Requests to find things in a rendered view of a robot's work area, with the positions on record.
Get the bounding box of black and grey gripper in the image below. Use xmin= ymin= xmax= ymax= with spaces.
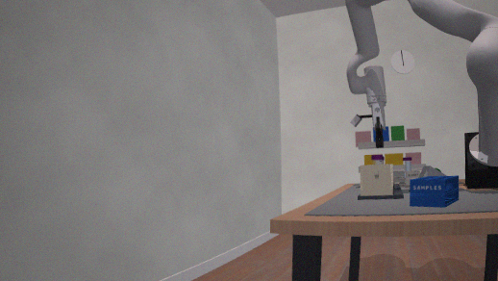
xmin=368 ymin=103 xmax=386 ymax=148

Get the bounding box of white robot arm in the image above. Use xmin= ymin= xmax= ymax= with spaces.
xmin=345 ymin=0 xmax=498 ymax=166

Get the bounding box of white tube rack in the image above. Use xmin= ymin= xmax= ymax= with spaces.
xmin=393 ymin=170 xmax=420 ymax=185

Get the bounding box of blue tube rack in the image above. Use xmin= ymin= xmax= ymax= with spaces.
xmin=410 ymin=176 xmax=459 ymax=208

